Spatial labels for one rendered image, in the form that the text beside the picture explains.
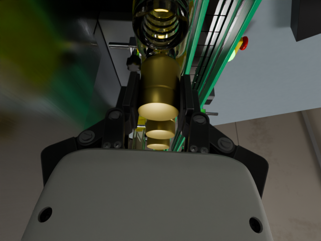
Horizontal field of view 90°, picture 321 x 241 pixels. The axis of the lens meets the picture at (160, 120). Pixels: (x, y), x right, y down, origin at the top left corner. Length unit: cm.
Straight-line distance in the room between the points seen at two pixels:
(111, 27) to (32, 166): 34
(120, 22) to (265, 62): 57
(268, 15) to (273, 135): 242
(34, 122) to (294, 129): 291
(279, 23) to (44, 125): 64
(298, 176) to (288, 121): 76
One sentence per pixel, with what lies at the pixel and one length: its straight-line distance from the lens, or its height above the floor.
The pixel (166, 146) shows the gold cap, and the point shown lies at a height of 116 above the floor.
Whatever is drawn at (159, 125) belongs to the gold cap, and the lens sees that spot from 17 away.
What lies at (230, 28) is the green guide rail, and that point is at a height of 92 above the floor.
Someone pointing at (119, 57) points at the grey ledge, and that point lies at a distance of 50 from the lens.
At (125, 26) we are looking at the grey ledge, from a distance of 43.
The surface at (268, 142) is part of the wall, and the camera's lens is 289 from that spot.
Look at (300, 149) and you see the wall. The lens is 288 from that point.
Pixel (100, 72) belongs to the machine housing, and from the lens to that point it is 43.
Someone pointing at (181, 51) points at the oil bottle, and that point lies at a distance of 18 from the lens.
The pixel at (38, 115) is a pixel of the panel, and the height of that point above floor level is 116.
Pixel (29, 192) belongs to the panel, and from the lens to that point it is 21.
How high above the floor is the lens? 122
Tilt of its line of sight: 23 degrees down
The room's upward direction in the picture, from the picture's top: 177 degrees counter-clockwise
